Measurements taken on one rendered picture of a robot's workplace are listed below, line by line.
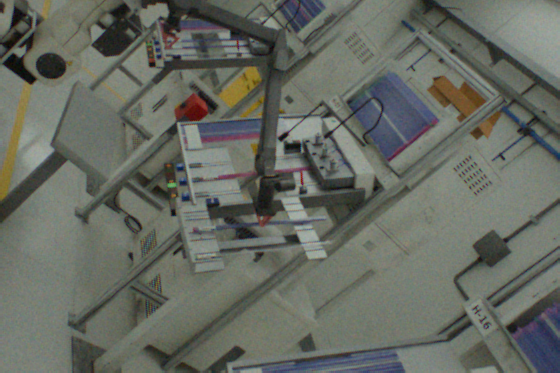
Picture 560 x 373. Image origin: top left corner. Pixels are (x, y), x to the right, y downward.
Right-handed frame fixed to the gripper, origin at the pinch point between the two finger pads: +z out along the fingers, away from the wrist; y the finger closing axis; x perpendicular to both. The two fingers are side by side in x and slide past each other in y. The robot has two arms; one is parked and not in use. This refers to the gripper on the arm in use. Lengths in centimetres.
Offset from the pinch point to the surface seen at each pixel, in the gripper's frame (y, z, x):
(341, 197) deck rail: 17.8, 5.3, -39.7
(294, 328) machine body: 16, 81, -29
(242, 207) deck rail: 20.0, 7.9, 1.8
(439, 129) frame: 16, -27, -75
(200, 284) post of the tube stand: -3.6, 23.8, 22.2
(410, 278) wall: 82, 131, -139
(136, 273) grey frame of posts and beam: 17, 35, 44
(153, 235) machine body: 77, 68, 29
